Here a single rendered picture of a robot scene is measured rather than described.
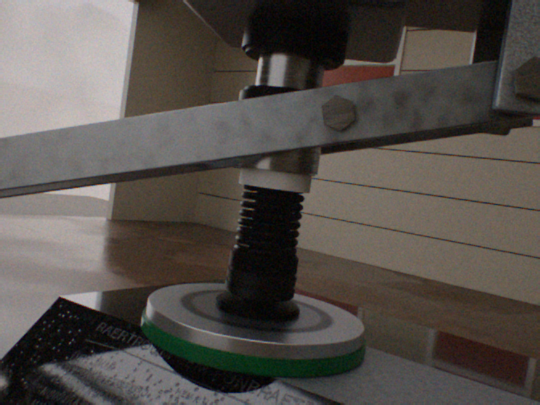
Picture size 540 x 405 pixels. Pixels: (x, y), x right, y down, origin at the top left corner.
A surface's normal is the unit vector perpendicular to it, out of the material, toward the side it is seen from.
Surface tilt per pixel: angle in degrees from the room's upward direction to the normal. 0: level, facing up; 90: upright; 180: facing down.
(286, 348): 90
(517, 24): 90
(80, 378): 45
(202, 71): 90
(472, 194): 90
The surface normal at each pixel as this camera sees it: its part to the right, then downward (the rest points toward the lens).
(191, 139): -0.16, 0.03
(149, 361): -0.28, -0.72
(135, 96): 0.76, 0.14
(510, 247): -0.63, -0.05
